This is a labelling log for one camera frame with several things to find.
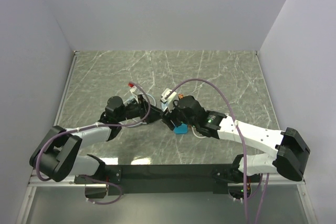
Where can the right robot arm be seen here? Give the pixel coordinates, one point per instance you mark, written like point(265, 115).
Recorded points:
point(282, 152)

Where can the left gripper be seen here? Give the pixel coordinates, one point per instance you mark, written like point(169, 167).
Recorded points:
point(148, 113)

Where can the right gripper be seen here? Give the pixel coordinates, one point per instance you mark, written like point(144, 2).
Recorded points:
point(168, 116)

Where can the aluminium rail frame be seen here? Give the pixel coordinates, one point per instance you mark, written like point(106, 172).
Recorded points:
point(95, 76)

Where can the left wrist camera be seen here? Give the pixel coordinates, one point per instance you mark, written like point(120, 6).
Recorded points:
point(135, 94)

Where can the black base beam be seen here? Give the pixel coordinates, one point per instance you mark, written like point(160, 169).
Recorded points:
point(192, 178)

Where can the blue square adapter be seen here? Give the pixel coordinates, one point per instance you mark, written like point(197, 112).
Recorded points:
point(182, 129)

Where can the round light blue power strip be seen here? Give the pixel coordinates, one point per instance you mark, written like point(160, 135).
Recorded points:
point(164, 105)

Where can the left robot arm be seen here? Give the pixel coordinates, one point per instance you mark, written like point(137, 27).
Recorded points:
point(57, 155)

